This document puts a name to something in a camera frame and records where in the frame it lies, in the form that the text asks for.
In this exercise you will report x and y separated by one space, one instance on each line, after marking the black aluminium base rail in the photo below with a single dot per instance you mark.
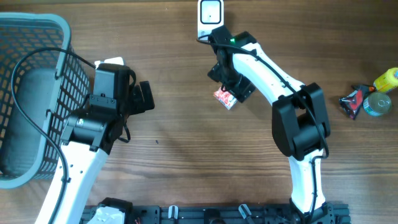
266 214

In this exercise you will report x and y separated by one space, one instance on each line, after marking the black red snack packet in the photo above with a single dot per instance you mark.
351 104

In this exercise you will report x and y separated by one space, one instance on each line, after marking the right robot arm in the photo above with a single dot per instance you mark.
300 122

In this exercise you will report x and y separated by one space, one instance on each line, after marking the white barcode scanner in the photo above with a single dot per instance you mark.
210 15

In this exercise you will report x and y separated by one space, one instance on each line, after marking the grey plastic shopping basket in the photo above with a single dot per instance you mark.
40 80

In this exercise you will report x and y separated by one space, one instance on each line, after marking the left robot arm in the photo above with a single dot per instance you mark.
88 137

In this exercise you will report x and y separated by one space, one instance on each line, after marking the yellow juice bottle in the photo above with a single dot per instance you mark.
387 81

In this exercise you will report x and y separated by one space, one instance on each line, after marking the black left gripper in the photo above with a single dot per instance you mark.
138 106

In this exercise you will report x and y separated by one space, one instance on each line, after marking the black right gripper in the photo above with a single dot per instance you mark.
216 73

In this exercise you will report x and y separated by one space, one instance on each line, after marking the red white snack box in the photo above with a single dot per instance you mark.
225 98

